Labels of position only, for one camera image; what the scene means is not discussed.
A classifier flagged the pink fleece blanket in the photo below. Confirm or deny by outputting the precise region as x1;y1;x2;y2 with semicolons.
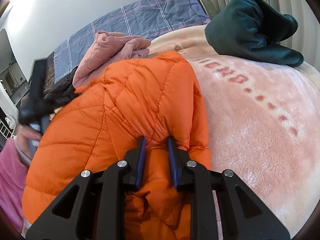
147;24;320;240

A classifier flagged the light green pillow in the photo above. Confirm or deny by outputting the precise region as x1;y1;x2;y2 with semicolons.
201;0;217;20

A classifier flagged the beige curtain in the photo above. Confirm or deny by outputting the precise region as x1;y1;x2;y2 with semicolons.
211;0;319;69

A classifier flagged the pink quilted garment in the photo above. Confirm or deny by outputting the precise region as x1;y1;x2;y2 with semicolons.
73;31;151;89

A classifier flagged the dark green folded garment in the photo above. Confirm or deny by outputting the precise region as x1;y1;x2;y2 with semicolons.
204;0;304;67

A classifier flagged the orange puffer jacket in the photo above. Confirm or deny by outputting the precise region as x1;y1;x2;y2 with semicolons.
22;51;211;239

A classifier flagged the blue plaid pillow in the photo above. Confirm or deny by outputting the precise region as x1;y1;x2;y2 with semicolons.
54;0;210;81

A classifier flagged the person's left hand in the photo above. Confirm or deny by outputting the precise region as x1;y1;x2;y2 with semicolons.
16;125;42;159

